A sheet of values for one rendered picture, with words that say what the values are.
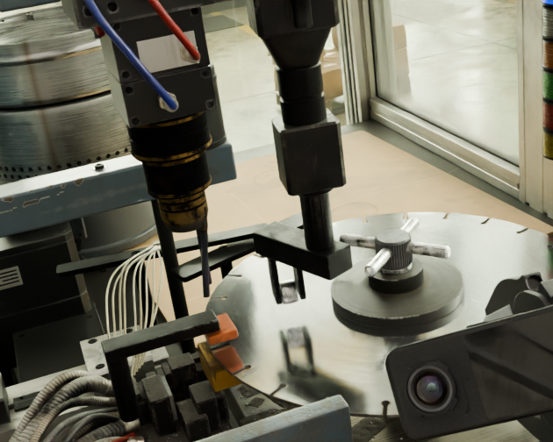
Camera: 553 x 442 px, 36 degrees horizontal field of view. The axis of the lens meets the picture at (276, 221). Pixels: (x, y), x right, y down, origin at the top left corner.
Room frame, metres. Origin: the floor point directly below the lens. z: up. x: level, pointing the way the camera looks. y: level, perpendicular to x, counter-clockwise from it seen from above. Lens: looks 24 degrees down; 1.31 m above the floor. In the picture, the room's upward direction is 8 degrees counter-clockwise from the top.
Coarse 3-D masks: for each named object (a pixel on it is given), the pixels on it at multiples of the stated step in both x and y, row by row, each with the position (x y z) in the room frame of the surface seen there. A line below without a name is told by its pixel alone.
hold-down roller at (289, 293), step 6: (282, 282) 0.62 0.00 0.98; (288, 282) 0.62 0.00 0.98; (294, 282) 0.62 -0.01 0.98; (282, 288) 0.61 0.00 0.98; (288, 288) 0.61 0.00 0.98; (294, 288) 0.61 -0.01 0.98; (282, 294) 0.62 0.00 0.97; (288, 294) 0.61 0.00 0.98; (294, 294) 0.61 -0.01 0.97; (282, 300) 0.62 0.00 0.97; (288, 300) 0.61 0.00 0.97; (294, 300) 0.61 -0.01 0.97
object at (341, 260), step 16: (304, 208) 0.58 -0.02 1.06; (320, 208) 0.58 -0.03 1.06; (272, 224) 0.64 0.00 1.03; (304, 224) 0.58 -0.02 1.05; (320, 224) 0.58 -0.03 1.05; (256, 240) 0.62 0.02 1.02; (272, 240) 0.61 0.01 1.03; (288, 240) 0.60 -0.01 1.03; (304, 240) 0.60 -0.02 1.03; (320, 240) 0.58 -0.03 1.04; (336, 240) 0.59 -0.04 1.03; (272, 256) 0.61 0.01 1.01; (288, 256) 0.60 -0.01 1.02; (304, 256) 0.58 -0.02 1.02; (320, 256) 0.57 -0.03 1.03; (336, 256) 0.57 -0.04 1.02; (272, 272) 0.61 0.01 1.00; (320, 272) 0.57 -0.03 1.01; (336, 272) 0.57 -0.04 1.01; (272, 288) 0.62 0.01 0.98; (304, 288) 0.61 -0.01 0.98
